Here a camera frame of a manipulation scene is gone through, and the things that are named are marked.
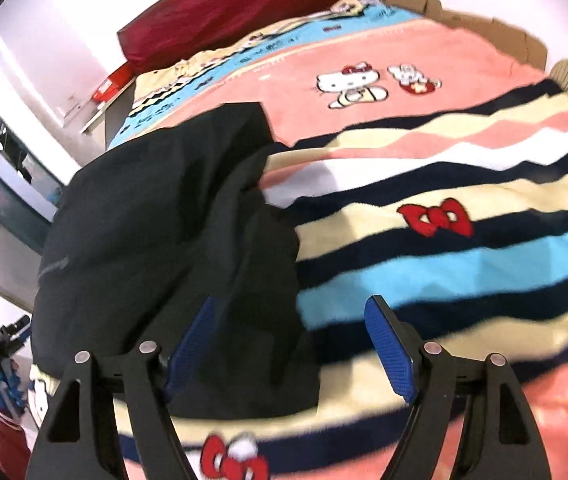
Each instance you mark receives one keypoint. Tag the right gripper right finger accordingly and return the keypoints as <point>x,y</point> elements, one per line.
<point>499,438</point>

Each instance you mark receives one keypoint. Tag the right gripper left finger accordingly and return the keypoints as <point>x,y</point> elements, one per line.
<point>79,439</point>

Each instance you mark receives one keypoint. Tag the black hooded puffer jacket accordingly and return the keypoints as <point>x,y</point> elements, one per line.
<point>168,238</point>

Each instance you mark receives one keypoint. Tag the Hello Kitty striped blanket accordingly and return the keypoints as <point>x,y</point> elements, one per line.
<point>416,162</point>

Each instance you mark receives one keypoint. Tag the white nightstand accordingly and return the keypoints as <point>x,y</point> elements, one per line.
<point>110,117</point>

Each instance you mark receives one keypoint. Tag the red box on nightstand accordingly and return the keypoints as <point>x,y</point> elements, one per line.
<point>113,83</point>

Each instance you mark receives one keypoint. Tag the brown cardboard sheet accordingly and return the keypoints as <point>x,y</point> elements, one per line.
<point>508,39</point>

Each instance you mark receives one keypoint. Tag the dark red headboard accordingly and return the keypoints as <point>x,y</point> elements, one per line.
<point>173,30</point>

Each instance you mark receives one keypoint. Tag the teal door frame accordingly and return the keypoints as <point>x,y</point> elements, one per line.
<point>29,193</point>

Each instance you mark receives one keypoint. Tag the white wall socket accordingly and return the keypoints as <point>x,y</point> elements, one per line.
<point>68,108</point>

